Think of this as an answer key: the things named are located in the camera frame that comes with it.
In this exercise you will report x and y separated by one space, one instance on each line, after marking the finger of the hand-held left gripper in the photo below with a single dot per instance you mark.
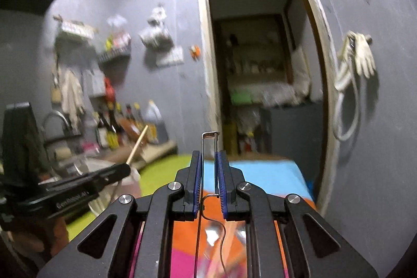
110 172

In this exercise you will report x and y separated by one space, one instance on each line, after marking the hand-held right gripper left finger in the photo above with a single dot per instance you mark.
196 186

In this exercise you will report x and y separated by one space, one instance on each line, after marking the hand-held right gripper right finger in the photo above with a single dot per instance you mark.
222 186

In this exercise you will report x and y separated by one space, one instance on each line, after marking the white plastic utensil holder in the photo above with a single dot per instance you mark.
125 190

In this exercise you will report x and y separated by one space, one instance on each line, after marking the light wooden chopstick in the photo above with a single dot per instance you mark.
138 143

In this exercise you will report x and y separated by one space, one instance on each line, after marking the person's left hand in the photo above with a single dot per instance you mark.
35 239

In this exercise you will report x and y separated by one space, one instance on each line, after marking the wooden cutting board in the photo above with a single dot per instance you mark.
120 152

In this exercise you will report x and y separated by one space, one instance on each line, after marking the pink sponge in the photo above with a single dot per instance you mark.
91 148

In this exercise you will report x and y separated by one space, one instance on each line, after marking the metal kitchen faucet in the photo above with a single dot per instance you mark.
53 115

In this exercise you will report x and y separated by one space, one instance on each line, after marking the round dark glass bottle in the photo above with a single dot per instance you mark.
102 131

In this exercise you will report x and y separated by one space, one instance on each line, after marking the yellow label soy sauce bottle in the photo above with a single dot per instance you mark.
113 129

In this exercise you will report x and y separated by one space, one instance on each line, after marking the brown sauce packet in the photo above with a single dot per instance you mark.
132 133

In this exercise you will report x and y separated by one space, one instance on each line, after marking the colourful patchwork mat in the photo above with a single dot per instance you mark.
270 173

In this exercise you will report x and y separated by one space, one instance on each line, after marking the red cap dark bottle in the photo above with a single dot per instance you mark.
128 116

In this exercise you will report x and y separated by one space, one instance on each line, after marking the yellow cap clear bottle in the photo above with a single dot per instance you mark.
138 116

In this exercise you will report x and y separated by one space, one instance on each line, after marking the cream hanging towel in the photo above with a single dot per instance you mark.
71 92

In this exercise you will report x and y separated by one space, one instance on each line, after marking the large cooking oil jug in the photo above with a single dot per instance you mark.
152 116

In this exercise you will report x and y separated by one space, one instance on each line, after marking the red plastic bag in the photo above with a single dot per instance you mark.
109 90

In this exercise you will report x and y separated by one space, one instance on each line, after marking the dark grey cabinet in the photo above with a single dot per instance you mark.
293 128

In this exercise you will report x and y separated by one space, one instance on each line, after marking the clear plastic bags pile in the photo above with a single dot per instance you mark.
280 95

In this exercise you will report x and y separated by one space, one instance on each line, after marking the green seasoning packet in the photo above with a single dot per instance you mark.
109 43

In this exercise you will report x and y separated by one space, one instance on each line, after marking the red seasoning packet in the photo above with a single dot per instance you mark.
122 38

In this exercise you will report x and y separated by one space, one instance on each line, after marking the wooden shelf unit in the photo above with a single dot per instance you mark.
251 46

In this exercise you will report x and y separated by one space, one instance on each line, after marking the hanging white plastic bag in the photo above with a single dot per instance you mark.
156 35

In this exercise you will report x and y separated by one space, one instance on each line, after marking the cream rubber gloves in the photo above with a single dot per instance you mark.
363 56

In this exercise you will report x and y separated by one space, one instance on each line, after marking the wooden wall knife rack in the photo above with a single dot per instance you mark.
56 92

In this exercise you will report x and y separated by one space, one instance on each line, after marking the grey wall utensil box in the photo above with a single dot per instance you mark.
94 82

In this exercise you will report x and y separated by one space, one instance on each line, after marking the grey wall shelf rack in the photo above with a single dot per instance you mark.
114 54

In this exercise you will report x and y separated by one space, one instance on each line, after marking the white wall basket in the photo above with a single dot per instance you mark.
75 31

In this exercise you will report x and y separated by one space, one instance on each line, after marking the white wall socket panel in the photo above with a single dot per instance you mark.
169 57

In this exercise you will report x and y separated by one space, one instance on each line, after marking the orange wall hook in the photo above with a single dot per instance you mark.
194 52

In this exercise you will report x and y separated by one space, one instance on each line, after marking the white door frame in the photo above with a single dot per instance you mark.
206 37

